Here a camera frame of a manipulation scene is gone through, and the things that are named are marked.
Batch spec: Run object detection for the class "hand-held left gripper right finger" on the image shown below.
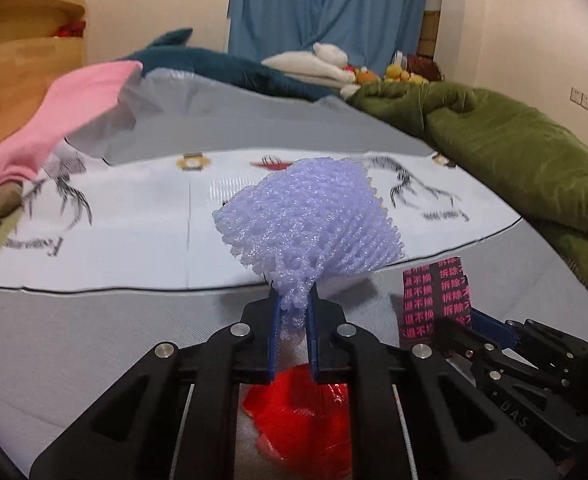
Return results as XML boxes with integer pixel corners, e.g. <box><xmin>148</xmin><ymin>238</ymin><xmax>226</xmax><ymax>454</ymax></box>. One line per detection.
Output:
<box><xmin>307</xmin><ymin>290</ymin><xmax>558</xmax><ymax>480</ymax></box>

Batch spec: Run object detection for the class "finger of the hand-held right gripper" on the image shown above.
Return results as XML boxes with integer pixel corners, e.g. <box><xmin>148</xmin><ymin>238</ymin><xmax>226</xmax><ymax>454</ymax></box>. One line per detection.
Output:
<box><xmin>471</xmin><ymin>307</ymin><xmax>520</xmax><ymax>351</ymax></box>
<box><xmin>433</xmin><ymin>316</ymin><xmax>501</xmax><ymax>362</ymax></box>

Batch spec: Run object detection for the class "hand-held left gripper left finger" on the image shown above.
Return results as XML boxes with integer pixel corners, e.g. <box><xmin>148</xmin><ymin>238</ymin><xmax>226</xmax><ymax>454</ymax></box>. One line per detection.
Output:
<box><xmin>29</xmin><ymin>294</ymin><xmax>283</xmax><ymax>480</ymax></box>

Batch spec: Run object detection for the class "black packet pink print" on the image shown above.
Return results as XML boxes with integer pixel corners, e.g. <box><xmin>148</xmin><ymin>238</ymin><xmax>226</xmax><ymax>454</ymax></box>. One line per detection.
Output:
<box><xmin>398</xmin><ymin>256</ymin><xmax>475</xmax><ymax>349</ymax></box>

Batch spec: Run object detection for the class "red plastic bag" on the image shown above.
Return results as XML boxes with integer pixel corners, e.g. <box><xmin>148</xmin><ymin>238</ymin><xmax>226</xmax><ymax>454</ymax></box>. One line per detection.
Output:
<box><xmin>243</xmin><ymin>365</ymin><xmax>353</xmax><ymax>469</ymax></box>

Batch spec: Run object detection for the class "purple foam net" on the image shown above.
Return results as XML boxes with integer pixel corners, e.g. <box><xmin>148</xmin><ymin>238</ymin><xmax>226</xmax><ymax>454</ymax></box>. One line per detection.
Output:
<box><xmin>212</xmin><ymin>156</ymin><xmax>405</xmax><ymax>342</ymax></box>

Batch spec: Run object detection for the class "white printed plastic sheet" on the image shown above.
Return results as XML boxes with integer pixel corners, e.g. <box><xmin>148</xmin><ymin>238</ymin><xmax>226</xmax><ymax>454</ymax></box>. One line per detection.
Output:
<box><xmin>0</xmin><ymin>147</ymin><xmax>524</xmax><ymax>294</ymax></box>

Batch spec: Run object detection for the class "green blanket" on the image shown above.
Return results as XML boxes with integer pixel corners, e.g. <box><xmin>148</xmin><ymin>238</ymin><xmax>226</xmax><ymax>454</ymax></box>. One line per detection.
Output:
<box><xmin>348</xmin><ymin>80</ymin><xmax>588</xmax><ymax>307</ymax></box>

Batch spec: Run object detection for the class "grey bed sheet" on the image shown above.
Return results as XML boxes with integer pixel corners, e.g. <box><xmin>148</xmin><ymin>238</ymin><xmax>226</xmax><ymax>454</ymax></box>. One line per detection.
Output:
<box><xmin>0</xmin><ymin>77</ymin><xmax>588</xmax><ymax>480</ymax></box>

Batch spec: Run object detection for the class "dark red plush toy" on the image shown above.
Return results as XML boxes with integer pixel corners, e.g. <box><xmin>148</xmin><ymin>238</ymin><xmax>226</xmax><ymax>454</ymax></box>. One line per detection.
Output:
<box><xmin>406</xmin><ymin>54</ymin><xmax>443</xmax><ymax>81</ymax></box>

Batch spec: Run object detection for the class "blue shark plush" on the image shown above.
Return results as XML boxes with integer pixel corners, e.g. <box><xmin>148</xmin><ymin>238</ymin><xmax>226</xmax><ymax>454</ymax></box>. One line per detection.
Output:
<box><xmin>118</xmin><ymin>27</ymin><xmax>346</xmax><ymax>103</ymax></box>

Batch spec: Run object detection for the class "white plush toy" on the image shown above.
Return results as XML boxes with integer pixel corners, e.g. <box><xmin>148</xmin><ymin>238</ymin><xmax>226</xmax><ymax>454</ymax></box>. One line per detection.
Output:
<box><xmin>261</xmin><ymin>42</ymin><xmax>358</xmax><ymax>87</ymax></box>

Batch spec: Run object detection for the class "brown cardboard box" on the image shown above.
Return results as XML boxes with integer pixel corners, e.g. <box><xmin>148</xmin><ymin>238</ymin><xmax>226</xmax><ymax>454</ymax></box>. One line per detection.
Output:
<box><xmin>418</xmin><ymin>10</ymin><xmax>443</xmax><ymax>59</ymax></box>

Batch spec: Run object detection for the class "pink cloth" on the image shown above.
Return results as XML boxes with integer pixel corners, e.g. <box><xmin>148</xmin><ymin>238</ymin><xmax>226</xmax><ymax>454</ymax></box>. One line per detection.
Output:
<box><xmin>0</xmin><ymin>60</ymin><xmax>144</xmax><ymax>184</ymax></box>

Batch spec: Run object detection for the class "blue curtain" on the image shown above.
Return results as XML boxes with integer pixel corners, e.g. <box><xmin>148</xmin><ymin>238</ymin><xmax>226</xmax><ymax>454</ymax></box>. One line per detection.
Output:
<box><xmin>228</xmin><ymin>0</ymin><xmax>445</xmax><ymax>69</ymax></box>

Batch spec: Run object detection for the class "red item on cabinet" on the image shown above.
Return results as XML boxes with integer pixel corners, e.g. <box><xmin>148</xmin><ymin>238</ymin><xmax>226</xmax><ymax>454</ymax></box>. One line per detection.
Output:
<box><xmin>56</xmin><ymin>19</ymin><xmax>86</xmax><ymax>39</ymax></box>

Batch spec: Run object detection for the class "wooden cabinet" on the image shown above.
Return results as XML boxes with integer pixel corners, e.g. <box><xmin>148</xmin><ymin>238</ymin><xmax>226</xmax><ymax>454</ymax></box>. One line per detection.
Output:
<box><xmin>0</xmin><ymin>0</ymin><xmax>88</xmax><ymax>162</ymax></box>

